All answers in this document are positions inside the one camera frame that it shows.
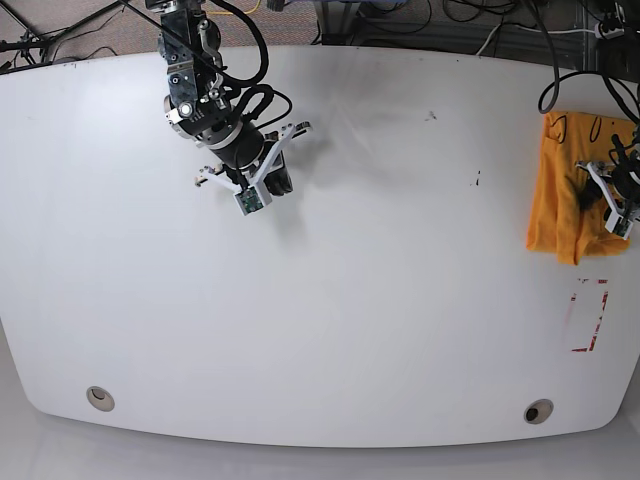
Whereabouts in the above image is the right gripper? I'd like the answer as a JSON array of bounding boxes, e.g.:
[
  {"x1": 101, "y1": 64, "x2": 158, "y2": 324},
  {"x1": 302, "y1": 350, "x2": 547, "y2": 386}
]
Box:
[{"x1": 194, "y1": 121, "x2": 312, "y2": 196}]

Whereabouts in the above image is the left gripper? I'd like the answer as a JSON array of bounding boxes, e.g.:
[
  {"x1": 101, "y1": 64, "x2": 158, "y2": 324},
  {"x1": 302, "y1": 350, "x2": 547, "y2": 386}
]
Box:
[{"x1": 576, "y1": 157, "x2": 639, "y2": 222}]

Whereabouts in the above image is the yellow T-shirt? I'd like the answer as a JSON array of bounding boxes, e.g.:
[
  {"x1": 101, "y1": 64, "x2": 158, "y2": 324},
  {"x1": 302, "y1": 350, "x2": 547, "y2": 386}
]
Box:
[{"x1": 526, "y1": 111, "x2": 635, "y2": 265}]

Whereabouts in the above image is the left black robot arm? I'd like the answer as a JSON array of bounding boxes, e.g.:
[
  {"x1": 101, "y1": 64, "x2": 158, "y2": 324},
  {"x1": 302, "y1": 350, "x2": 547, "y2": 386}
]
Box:
[{"x1": 576, "y1": 126, "x2": 639, "y2": 239}]

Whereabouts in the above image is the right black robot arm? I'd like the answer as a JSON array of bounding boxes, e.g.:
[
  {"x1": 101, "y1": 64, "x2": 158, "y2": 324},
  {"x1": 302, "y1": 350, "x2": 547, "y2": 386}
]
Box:
[{"x1": 145, "y1": 1, "x2": 310, "y2": 198}]

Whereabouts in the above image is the red tape rectangle marking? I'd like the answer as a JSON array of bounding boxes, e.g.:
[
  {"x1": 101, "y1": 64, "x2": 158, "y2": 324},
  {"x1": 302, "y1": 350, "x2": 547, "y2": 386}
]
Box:
[{"x1": 565, "y1": 278, "x2": 609, "y2": 353}]

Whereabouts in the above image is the right table grommet hole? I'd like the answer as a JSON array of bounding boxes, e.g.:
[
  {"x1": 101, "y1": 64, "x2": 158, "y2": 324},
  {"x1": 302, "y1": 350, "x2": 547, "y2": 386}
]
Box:
[{"x1": 523, "y1": 399, "x2": 554, "y2": 425}]

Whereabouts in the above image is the table grommet hole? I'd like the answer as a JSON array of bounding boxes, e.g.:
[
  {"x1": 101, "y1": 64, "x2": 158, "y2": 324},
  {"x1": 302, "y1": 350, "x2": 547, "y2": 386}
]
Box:
[
  {"x1": 523, "y1": 399, "x2": 554, "y2": 425},
  {"x1": 86, "y1": 386, "x2": 115, "y2": 412}
]

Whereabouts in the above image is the left table grommet hole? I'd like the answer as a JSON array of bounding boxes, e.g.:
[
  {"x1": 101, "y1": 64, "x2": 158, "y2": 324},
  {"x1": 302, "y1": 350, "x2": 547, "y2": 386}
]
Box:
[{"x1": 86, "y1": 386, "x2": 115, "y2": 412}]

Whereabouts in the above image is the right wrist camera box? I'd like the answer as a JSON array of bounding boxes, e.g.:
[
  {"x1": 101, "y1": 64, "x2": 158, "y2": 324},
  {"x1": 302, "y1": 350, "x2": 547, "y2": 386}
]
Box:
[{"x1": 234, "y1": 183, "x2": 272, "y2": 216}]

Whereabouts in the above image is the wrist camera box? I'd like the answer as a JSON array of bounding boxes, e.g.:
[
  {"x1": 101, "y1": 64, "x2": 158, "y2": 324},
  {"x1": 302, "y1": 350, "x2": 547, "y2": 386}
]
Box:
[
  {"x1": 605, "y1": 211, "x2": 633, "y2": 240},
  {"x1": 234, "y1": 183, "x2": 272, "y2": 216}
]

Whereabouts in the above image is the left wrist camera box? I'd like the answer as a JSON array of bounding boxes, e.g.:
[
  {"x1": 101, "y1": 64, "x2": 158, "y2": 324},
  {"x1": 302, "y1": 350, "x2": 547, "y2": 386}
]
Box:
[{"x1": 605, "y1": 211, "x2": 633, "y2": 240}]

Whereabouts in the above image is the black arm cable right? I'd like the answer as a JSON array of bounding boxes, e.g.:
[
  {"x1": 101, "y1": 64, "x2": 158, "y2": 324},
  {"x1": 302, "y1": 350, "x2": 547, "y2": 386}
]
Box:
[{"x1": 209, "y1": 0, "x2": 294, "y2": 126}]

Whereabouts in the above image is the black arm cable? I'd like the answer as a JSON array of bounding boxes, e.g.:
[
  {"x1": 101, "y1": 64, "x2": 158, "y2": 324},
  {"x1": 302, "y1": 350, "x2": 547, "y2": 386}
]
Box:
[
  {"x1": 209, "y1": 0, "x2": 294, "y2": 126},
  {"x1": 519, "y1": 0, "x2": 640, "y2": 124}
]

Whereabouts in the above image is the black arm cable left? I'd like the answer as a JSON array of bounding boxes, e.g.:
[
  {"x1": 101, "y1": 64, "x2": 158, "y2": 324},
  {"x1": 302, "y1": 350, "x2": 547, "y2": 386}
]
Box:
[{"x1": 519, "y1": 0, "x2": 640, "y2": 124}]

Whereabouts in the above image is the yellow cable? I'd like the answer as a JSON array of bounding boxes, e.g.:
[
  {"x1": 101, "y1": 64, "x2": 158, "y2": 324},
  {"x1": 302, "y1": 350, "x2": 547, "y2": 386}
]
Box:
[{"x1": 207, "y1": 0, "x2": 262, "y2": 17}]

